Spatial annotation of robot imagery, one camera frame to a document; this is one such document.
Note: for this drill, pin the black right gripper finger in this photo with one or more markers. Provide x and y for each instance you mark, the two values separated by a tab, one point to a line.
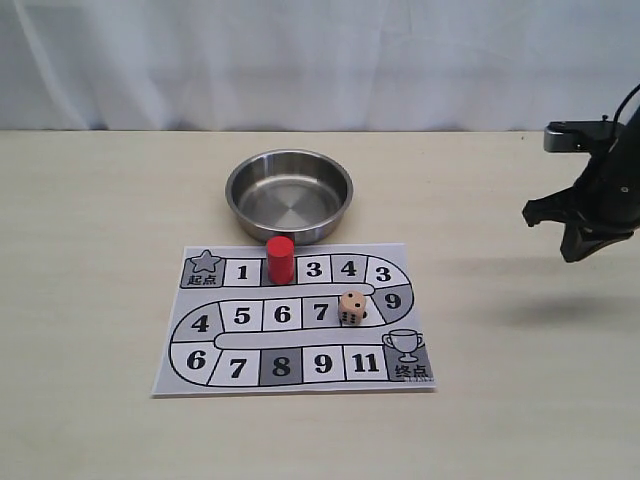
578	242

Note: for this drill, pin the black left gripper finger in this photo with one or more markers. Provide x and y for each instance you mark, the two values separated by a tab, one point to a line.
558	207

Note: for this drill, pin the white backdrop curtain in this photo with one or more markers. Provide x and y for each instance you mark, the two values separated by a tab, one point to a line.
314	65

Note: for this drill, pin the red cylinder game piece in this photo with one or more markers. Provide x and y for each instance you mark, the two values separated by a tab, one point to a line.
280	260

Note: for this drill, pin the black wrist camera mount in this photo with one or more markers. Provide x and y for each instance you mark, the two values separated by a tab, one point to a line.
580	136

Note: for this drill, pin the printed paper game board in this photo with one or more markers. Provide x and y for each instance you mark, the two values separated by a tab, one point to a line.
234	332

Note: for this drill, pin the beige wooden die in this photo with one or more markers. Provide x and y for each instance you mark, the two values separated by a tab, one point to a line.
351	307

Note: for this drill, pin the round stainless steel bowl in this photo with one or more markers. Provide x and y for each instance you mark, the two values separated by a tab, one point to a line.
296	193

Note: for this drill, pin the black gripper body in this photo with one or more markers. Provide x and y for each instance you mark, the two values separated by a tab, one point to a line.
608	188

